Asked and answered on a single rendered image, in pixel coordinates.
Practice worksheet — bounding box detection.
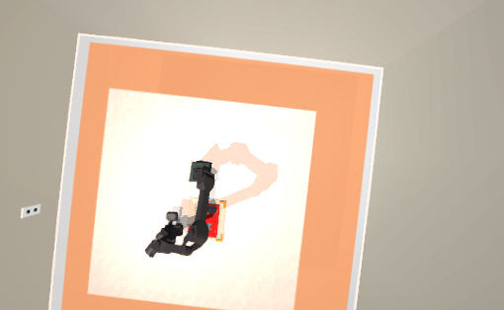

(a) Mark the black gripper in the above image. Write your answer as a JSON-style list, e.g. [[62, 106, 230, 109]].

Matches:
[[161, 211, 178, 244]]

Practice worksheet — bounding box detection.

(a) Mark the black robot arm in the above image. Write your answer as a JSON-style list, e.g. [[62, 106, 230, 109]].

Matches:
[[145, 168, 214, 258]]

